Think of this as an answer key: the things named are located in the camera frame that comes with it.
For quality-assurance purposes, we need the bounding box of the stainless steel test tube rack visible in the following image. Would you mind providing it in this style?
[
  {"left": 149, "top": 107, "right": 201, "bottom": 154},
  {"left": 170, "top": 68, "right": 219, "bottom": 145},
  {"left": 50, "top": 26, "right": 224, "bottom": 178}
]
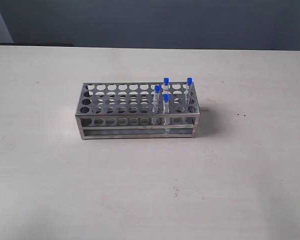
[{"left": 75, "top": 80, "right": 201, "bottom": 140}]

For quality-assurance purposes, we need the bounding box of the blue-capped tube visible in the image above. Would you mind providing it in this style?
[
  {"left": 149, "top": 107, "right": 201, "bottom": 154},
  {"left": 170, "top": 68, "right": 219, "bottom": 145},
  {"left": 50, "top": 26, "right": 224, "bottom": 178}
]
[
  {"left": 162, "top": 77, "right": 170, "bottom": 94},
  {"left": 184, "top": 77, "right": 193, "bottom": 113},
  {"left": 163, "top": 93, "right": 170, "bottom": 126},
  {"left": 152, "top": 84, "right": 161, "bottom": 114}
]

